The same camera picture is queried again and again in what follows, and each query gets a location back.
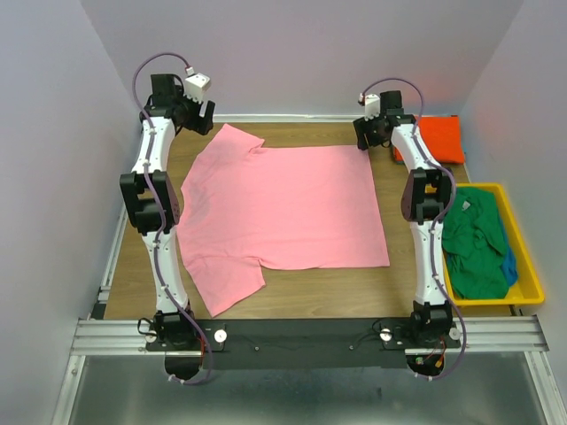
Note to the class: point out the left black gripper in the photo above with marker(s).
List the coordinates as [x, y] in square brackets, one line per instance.
[198, 125]

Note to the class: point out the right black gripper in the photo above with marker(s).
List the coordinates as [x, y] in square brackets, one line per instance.
[360, 126]

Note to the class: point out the pink t shirt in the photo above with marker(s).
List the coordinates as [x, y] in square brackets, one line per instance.
[248, 207]

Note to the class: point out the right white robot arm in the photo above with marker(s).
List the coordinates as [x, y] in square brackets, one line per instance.
[424, 202]

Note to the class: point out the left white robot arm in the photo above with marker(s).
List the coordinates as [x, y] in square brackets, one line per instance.
[153, 208]

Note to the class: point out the folded orange t shirt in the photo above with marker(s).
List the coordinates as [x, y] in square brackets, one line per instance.
[442, 136]

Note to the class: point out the green t shirt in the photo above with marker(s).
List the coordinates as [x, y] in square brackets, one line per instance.
[475, 246]

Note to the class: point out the blue t shirt in bin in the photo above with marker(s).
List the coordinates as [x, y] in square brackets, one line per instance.
[509, 263]

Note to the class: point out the yellow plastic bin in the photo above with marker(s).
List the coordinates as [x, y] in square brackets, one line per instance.
[527, 290]

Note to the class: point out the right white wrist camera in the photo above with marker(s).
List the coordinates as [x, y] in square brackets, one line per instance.
[371, 105]

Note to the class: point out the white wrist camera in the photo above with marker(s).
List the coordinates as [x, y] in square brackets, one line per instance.
[195, 85]
[371, 105]

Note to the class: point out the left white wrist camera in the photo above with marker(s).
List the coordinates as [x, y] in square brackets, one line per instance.
[195, 85]

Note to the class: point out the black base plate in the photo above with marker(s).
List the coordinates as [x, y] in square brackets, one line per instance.
[192, 350]

